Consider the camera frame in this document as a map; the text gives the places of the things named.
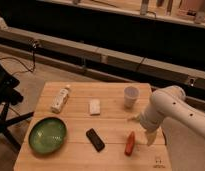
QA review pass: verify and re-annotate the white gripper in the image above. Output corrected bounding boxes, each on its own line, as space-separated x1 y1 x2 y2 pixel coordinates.
127 114 159 146

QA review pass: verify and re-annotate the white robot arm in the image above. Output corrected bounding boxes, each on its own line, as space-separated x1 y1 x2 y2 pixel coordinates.
130 86 205 146

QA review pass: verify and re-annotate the translucent plastic cup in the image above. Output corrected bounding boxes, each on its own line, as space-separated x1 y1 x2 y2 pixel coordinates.
124 86 139 108

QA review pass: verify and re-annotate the white sponge block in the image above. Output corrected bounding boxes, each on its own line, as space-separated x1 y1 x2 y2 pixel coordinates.
89 99 100 115

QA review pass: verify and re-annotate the white plastic bottle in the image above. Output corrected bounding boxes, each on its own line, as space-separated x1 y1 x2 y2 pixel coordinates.
50 85 70 114

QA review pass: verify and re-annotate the green round bowl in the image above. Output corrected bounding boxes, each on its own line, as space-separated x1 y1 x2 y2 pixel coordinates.
28 117 67 155

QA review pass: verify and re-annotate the black office chair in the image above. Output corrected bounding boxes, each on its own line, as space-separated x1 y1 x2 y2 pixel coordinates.
0 64 33 150

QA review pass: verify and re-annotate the black floor cable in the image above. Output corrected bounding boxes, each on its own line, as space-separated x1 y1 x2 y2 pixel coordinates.
0 39 40 77

